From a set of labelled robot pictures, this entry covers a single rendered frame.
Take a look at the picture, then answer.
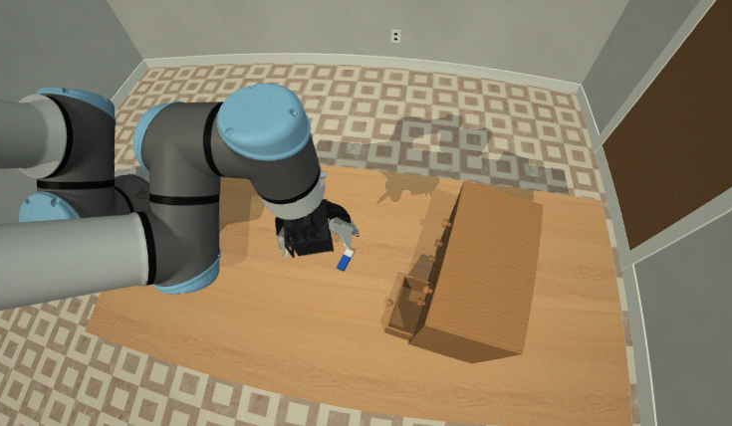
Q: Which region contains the blue and white eraser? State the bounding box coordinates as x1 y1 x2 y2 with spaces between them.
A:
337 249 354 271

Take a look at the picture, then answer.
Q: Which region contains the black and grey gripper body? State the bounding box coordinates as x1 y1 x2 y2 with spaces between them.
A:
283 199 334 258

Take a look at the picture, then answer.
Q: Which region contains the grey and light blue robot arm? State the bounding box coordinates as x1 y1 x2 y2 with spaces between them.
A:
0 83 327 311

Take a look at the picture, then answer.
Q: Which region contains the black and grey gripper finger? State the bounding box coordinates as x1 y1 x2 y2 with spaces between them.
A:
275 217 288 259
326 201 360 249

